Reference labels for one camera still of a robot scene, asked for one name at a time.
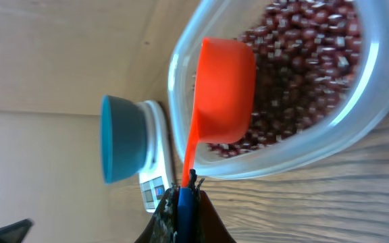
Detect red measuring scoop blue handle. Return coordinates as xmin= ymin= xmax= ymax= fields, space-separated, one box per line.
xmin=177 ymin=37 xmax=256 ymax=242

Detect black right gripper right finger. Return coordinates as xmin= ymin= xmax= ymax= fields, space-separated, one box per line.
xmin=190 ymin=169 xmax=236 ymax=243

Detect clear plastic container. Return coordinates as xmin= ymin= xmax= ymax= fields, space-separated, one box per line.
xmin=168 ymin=0 xmax=389 ymax=180

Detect blue bowl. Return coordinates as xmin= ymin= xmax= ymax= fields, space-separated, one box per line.
xmin=100 ymin=95 xmax=147 ymax=184

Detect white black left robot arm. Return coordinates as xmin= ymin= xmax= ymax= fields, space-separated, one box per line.
xmin=0 ymin=219 xmax=34 ymax=243

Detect red beans in container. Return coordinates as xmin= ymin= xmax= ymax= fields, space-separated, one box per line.
xmin=207 ymin=0 xmax=363 ymax=159

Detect white kitchen scale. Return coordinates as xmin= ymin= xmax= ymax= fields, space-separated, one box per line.
xmin=138 ymin=100 xmax=175 ymax=213

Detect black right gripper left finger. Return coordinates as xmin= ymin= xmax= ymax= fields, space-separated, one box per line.
xmin=135 ymin=187 xmax=180 ymax=243

